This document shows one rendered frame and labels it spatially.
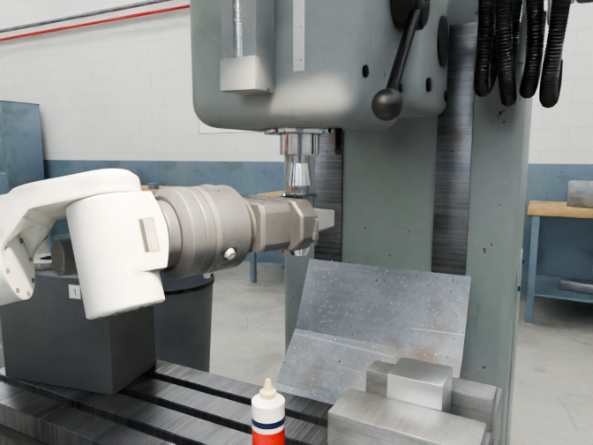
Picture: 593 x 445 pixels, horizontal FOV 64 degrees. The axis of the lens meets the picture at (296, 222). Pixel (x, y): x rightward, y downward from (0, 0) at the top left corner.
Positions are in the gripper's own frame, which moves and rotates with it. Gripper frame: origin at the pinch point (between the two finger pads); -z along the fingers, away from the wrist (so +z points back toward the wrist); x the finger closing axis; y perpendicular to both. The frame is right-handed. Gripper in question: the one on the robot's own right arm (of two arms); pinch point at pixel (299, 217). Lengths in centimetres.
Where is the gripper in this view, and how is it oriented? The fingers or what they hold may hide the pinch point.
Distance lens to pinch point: 57.5
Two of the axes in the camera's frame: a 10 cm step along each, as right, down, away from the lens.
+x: -7.0, -1.0, 7.1
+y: -0.1, 9.9, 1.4
